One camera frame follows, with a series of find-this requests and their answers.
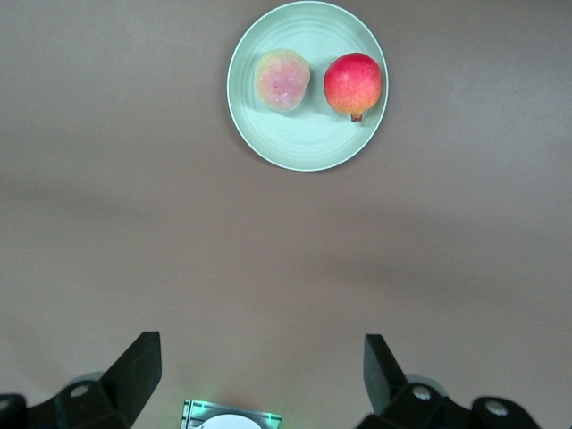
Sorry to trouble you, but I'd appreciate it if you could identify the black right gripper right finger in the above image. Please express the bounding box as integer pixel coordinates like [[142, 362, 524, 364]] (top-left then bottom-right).
[[355, 333, 544, 429]]

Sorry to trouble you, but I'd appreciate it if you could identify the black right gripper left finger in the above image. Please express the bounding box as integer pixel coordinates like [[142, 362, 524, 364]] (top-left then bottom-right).
[[0, 331, 162, 429]]

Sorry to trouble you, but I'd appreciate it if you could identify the red pomegranate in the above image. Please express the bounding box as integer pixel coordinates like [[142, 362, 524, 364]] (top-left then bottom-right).
[[323, 52, 383, 122]]

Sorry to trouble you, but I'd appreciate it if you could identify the pink yellow peach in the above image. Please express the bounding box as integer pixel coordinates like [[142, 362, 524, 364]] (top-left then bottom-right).
[[253, 47, 312, 112]]

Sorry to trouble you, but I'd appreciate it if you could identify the brown table cover sheet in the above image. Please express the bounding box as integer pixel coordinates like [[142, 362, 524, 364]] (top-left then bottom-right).
[[0, 0, 572, 429]]

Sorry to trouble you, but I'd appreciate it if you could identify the light green round plate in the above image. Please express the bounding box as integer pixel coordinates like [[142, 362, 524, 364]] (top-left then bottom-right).
[[226, 0, 389, 173]]

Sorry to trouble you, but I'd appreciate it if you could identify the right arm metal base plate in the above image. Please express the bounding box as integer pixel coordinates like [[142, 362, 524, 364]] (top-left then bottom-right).
[[181, 399, 283, 429]]

